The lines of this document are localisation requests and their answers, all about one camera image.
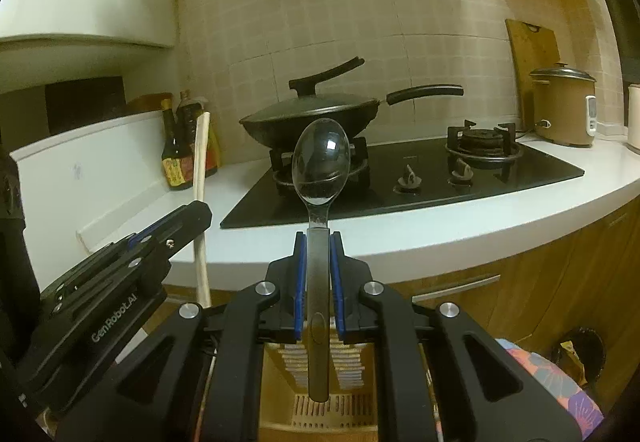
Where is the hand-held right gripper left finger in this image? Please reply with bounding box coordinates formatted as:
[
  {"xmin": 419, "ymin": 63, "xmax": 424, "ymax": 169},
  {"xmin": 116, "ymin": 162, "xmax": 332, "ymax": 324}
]
[{"xmin": 57, "ymin": 231, "xmax": 307, "ymax": 442}]

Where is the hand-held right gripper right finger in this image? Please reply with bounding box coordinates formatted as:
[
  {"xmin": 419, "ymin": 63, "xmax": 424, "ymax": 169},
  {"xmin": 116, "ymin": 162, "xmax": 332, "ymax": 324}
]
[{"xmin": 330, "ymin": 231, "xmax": 585, "ymax": 442}]

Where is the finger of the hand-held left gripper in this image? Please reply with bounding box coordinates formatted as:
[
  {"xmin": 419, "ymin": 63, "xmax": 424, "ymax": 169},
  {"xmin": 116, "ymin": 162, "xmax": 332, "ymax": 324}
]
[
  {"xmin": 40, "ymin": 236, "xmax": 177, "ymax": 309},
  {"xmin": 127, "ymin": 201, "xmax": 214, "ymax": 247}
]

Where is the stove control knob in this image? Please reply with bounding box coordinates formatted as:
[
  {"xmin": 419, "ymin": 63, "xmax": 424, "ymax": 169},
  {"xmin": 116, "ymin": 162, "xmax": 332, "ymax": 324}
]
[
  {"xmin": 394, "ymin": 165, "xmax": 424, "ymax": 193},
  {"xmin": 448, "ymin": 159, "xmax": 474, "ymax": 185}
]

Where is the dark bottle yellow label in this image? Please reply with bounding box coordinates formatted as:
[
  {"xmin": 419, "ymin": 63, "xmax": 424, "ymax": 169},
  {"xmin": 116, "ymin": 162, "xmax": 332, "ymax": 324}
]
[{"xmin": 161, "ymin": 99, "xmax": 195, "ymax": 191}]

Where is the pale wooden chopstick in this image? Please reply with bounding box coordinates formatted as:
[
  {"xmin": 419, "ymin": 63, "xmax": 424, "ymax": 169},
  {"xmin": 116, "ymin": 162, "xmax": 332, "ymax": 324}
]
[{"xmin": 192, "ymin": 110, "xmax": 214, "ymax": 309}]

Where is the black glass gas stove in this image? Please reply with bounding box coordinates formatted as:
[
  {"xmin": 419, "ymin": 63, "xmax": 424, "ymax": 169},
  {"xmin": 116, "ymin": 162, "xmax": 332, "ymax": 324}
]
[{"xmin": 220, "ymin": 137, "xmax": 586, "ymax": 230}]

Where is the black box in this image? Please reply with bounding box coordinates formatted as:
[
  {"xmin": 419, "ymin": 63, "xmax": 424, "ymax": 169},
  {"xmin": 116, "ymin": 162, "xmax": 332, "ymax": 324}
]
[{"xmin": 45, "ymin": 76, "xmax": 126, "ymax": 137}]

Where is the black wok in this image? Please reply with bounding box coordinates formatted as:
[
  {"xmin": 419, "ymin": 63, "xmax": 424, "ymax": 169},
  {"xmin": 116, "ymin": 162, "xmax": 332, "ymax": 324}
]
[{"xmin": 239, "ymin": 84, "xmax": 465, "ymax": 151}]

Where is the brown rice cooker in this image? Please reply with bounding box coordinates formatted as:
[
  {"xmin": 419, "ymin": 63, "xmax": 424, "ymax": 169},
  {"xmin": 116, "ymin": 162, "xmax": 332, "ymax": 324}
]
[{"xmin": 529, "ymin": 62, "xmax": 599, "ymax": 149}]

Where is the translucent grey spoon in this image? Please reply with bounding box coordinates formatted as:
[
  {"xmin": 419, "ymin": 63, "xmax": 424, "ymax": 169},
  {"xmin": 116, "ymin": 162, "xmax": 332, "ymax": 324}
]
[{"xmin": 292, "ymin": 118, "xmax": 351, "ymax": 403}]

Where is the black wok lid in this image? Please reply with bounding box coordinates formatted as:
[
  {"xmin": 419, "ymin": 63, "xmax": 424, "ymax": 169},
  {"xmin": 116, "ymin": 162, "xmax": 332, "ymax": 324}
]
[{"xmin": 242, "ymin": 56, "xmax": 377, "ymax": 121}]

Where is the wooden cutting board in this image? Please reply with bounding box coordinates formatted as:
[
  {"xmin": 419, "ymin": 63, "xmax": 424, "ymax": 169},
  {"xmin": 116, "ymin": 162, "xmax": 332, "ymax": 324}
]
[{"xmin": 505, "ymin": 18, "xmax": 564, "ymax": 131}]

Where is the floral printed cloth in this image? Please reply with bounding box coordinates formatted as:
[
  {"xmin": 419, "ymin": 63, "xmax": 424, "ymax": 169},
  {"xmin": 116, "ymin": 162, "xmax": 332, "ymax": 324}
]
[{"xmin": 495, "ymin": 339, "xmax": 607, "ymax": 442}]

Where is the tan plastic utensil basket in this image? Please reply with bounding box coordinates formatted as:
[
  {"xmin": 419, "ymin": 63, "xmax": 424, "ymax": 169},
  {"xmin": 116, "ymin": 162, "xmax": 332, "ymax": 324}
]
[{"xmin": 260, "ymin": 339, "xmax": 381, "ymax": 442}]

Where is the black bin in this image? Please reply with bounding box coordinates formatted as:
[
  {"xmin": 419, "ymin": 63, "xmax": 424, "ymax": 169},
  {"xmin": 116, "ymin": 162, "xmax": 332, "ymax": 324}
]
[{"xmin": 550, "ymin": 324, "xmax": 607, "ymax": 389}]

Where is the dark bottle red label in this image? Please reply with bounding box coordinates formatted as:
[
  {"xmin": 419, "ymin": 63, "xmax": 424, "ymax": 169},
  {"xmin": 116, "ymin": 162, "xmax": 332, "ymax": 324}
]
[{"xmin": 176, "ymin": 90, "xmax": 222, "ymax": 179}]

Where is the silver drawer handle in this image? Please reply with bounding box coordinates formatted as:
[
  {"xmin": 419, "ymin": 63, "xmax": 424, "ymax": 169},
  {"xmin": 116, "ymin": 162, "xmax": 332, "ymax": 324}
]
[{"xmin": 411, "ymin": 274, "xmax": 502, "ymax": 303}]

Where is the wooden base cabinet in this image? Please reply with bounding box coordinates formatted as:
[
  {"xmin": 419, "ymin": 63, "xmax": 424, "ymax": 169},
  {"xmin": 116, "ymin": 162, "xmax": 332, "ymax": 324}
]
[{"xmin": 165, "ymin": 208, "xmax": 640, "ymax": 423}]

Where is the brown wooden box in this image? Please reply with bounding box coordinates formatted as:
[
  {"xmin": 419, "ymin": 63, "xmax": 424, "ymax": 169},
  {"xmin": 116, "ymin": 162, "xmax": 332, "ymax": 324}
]
[{"xmin": 127, "ymin": 93, "xmax": 174, "ymax": 115}]

